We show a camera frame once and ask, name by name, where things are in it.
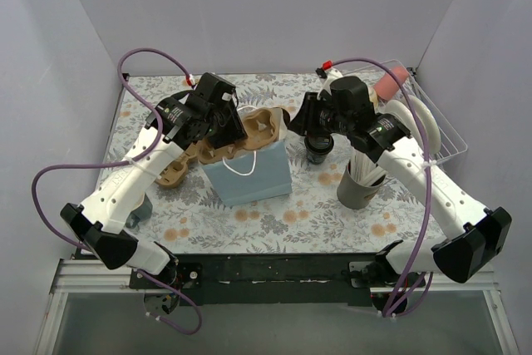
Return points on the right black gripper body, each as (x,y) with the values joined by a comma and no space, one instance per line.
(305,114)

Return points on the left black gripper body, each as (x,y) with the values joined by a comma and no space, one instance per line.
(229,127)

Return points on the black coffee cup lid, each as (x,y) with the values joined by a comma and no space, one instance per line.
(319,144)

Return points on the black coffee cup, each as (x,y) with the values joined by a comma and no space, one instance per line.
(317,157)

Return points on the single brown cup carrier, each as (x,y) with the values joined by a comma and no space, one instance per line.
(263,127)

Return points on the light blue paper bag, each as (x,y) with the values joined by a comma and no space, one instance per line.
(256,175)

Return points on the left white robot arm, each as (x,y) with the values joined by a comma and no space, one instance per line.
(178,121)

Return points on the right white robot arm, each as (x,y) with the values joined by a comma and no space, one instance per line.
(474,234)

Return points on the pink plastic cup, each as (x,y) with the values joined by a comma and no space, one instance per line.
(386,88)

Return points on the front white plate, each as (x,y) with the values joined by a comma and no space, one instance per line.
(403,114)

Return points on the white plate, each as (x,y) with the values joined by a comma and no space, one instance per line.
(427,120)
(403,114)

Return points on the brown cardboard cup sleeves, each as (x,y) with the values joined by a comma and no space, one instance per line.
(174,174)

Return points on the grey cup with straws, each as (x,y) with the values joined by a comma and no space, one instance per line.
(360,182)

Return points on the back white plate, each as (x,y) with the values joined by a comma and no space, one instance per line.
(427,120)

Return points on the white paper cup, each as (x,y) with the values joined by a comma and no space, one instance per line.
(141,212)

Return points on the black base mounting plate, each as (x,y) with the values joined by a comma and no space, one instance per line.
(282,278)

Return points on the white wire dish rack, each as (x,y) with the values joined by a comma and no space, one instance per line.
(452,144)

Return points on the aluminium frame rail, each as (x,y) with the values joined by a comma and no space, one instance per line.
(91,276)

